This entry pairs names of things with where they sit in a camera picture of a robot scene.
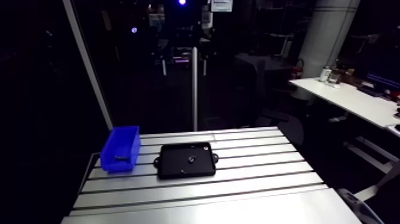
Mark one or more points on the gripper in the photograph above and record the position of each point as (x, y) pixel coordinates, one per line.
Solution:
(187, 34)

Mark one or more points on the blue bin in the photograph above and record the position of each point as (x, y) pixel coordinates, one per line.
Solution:
(123, 140)

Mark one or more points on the black tray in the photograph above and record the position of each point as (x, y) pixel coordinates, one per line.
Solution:
(175, 162)

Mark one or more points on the steel bolt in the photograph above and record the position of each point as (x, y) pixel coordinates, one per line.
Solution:
(121, 158)

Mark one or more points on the white paper sign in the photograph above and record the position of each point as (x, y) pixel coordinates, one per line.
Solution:
(221, 5)

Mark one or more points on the black office chair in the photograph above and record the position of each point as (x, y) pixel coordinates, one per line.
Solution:
(289, 126)

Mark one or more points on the white container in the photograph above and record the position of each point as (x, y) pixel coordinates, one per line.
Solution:
(325, 75)

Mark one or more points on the grey round column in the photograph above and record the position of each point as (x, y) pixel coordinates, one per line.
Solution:
(328, 37)

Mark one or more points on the white desk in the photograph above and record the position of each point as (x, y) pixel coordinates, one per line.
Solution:
(353, 100)

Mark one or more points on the grey metal post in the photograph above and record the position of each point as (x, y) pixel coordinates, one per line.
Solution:
(194, 94)

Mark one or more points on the white slanted frame bar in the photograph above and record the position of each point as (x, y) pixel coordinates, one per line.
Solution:
(90, 72)

